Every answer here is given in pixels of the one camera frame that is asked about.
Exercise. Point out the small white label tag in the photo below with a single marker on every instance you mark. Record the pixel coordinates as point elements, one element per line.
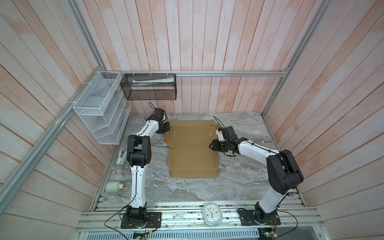
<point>178,215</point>

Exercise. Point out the white round clock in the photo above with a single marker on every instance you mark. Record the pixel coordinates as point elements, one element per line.
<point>212,214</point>

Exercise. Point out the black wire mesh basket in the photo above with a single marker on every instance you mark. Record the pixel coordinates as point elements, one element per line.
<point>156,93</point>

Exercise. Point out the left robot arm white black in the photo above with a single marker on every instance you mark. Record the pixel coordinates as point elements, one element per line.
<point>139,155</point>

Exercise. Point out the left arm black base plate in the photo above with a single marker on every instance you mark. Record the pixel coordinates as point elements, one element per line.
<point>151,220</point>

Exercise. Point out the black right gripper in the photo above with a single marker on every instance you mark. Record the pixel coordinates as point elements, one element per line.
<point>214,145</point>

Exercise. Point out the brown cardboard box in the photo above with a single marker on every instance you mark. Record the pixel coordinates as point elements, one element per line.
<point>189,154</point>

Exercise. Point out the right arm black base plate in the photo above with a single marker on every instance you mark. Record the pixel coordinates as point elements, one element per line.
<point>258,218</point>

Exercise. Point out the white paper in basket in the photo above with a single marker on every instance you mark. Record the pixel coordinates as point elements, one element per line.
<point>153,82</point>

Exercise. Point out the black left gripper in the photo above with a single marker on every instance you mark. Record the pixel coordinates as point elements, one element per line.
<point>167,128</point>

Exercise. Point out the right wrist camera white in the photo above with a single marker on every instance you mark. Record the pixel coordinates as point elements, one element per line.
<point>219,133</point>

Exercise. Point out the white small stapler device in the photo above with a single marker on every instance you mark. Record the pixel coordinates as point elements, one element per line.
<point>122,158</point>

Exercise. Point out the pale green tape roll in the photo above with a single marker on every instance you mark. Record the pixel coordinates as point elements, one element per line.
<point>114,188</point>

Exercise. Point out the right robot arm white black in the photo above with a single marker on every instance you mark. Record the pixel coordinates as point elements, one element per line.
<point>284,173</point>

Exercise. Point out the white wire mesh shelf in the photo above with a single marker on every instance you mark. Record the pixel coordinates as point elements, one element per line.
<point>103,109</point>

